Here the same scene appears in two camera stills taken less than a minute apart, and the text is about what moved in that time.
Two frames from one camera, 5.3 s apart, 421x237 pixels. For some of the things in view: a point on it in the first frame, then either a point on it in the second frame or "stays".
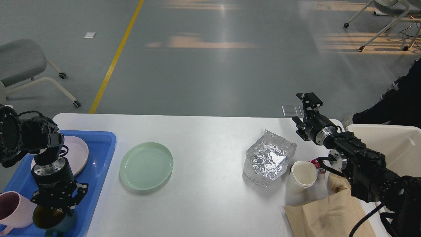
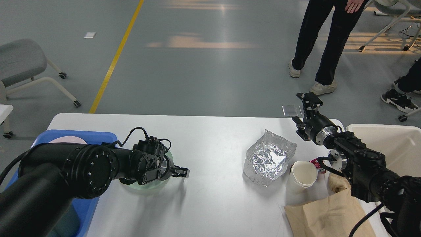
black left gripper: [54, 186] → [167, 164]
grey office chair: [20, 60] stays
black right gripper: [317, 126] stays
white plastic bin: [401, 145] stays
